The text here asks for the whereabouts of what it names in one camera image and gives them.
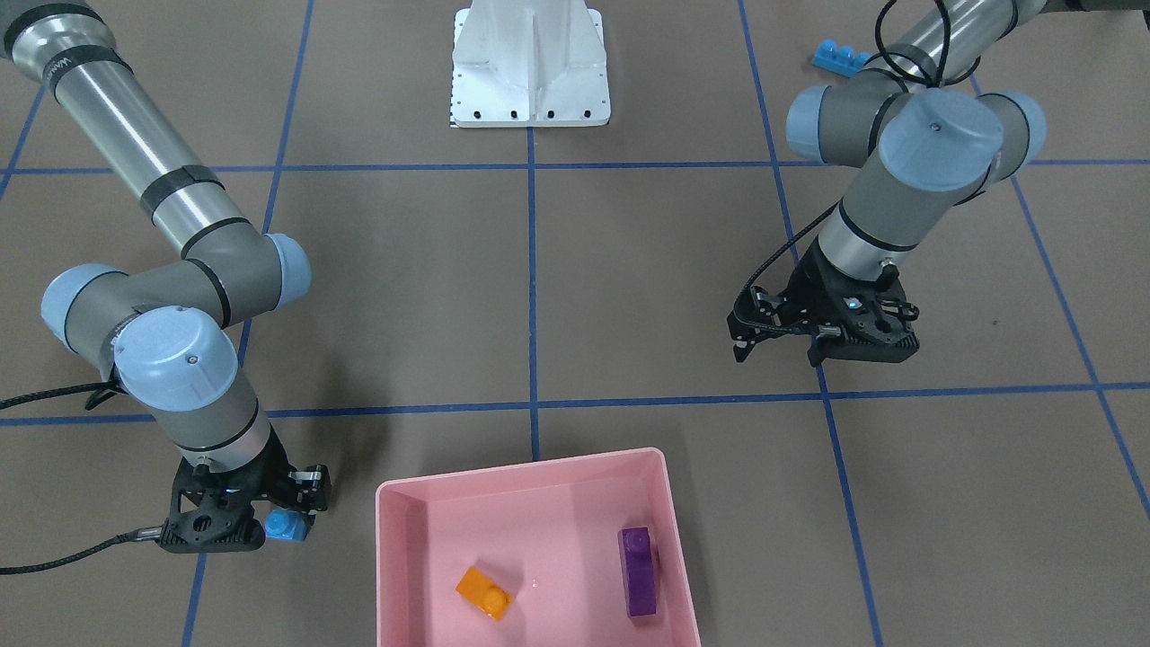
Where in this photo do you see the white metal mounting base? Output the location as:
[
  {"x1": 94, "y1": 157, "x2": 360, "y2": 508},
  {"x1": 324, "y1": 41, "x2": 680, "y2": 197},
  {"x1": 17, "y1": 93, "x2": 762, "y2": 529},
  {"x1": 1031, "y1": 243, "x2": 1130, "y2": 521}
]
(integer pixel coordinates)
[{"x1": 449, "y1": 1, "x2": 612, "y2": 129}]

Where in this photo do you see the pink plastic box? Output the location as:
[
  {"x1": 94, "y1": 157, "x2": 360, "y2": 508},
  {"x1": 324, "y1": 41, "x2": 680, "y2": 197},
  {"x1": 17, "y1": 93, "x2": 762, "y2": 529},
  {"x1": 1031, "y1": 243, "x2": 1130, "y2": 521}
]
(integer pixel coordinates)
[{"x1": 375, "y1": 448, "x2": 702, "y2": 646}]

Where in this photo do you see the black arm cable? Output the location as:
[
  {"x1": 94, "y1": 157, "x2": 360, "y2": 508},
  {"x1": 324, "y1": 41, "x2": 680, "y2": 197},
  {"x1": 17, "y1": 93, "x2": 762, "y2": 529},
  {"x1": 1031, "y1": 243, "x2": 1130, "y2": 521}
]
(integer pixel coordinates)
[
  {"x1": 733, "y1": 0, "x2": 982, "y2": 342},
  {"x1": 0, "y1": 382, "x2": 167, "y2": 576}
]

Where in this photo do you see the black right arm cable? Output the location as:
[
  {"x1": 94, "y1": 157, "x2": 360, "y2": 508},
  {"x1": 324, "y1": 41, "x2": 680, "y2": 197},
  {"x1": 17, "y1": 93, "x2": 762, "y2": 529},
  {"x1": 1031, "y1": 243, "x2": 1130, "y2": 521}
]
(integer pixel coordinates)
[{"x1": 0, "y1": 382, "x2": 167, "y2": 576}]

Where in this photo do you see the purple toy block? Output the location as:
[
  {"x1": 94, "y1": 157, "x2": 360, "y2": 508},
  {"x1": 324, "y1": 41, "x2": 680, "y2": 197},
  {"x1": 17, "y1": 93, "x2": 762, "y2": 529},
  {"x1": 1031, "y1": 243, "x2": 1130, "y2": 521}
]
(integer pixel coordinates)
[{"x1": 618, "y1": 526, "x2": 659, "y2": 618}]

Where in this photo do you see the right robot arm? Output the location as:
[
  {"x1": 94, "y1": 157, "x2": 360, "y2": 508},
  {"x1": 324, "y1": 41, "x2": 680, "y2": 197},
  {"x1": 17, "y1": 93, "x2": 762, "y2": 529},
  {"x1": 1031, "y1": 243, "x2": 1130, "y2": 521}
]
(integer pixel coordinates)
[{"x1": 3, "y1": 1, "x2": 332, "y2": 554}]

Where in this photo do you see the small blue toy block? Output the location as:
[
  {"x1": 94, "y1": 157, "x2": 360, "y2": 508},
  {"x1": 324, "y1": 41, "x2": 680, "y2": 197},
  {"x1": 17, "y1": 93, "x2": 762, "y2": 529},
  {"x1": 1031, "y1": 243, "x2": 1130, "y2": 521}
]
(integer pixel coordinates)
[{"x1": 263, "y1": 509, "x2": 313, "y2": 544}]

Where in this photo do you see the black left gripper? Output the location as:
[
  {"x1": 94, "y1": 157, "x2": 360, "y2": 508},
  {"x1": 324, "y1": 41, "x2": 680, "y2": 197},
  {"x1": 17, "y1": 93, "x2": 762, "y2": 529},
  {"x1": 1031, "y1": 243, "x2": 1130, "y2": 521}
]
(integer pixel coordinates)
[{"x1": 728, "y1": 242, "x2": 920, "y2": 365}]

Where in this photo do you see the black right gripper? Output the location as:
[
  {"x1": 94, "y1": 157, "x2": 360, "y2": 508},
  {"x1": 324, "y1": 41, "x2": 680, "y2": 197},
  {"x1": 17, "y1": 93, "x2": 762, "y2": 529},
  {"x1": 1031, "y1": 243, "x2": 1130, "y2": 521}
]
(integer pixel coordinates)
[{"x1": 160, "y1": 431, "x2": 332, "y2": 554}]

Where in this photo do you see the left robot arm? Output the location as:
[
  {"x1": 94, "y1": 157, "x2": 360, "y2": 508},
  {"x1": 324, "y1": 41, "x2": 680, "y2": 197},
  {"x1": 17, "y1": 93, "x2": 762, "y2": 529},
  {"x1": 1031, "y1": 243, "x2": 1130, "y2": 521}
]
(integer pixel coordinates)
[{"x1": 727, "y1": 1, "x2": 1047, "y2": 365}]

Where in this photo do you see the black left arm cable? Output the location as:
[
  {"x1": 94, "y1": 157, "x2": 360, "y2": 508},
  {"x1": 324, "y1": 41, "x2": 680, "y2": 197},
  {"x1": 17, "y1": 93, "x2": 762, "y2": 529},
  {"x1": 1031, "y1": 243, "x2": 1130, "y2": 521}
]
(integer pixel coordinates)
[{"x1": 733, "y1": 0, "x2": 982, "y2": 342}]

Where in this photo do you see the long blue toy block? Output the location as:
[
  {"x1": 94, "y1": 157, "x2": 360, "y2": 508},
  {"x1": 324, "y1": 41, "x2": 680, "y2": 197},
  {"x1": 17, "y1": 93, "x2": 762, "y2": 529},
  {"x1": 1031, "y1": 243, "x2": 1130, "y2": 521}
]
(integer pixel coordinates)
[{"x1": 810, "y1": 40, "x2": 874, "y2": 78}]

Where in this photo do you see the orange toy block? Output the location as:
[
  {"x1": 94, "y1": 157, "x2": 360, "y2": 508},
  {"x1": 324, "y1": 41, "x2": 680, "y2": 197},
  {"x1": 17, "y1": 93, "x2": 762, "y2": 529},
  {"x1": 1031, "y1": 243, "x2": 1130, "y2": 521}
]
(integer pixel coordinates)
[{"x1": 457, "y1": 567, "x2": 514, "y2": 622}]

